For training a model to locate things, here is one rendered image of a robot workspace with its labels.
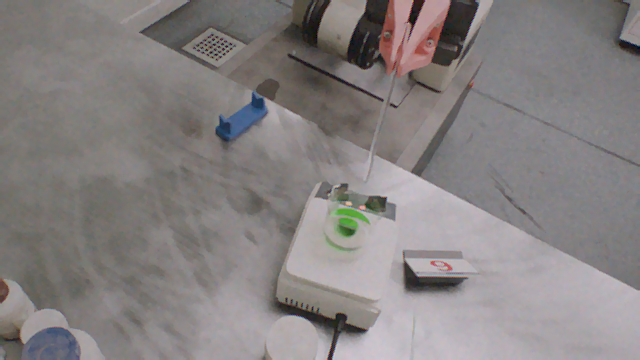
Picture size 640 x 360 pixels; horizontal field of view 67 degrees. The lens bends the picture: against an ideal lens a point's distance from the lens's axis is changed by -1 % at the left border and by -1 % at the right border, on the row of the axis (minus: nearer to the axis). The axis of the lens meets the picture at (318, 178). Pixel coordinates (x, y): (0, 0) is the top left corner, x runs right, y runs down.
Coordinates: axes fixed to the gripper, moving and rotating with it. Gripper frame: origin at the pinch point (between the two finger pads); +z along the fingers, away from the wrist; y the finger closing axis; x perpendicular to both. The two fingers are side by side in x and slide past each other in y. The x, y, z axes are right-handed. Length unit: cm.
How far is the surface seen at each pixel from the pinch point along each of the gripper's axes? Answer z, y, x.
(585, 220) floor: -98, 74, 112
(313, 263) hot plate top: 5.5, -2.9, 26.5
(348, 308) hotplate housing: 7.7, 2.7, 30.0
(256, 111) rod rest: -22.8, -23.0, 33.8
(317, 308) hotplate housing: 8.0, -0.9, 32.5
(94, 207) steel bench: 5, -36, 35
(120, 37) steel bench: -31, -55, 34
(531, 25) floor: -222, 47, 111
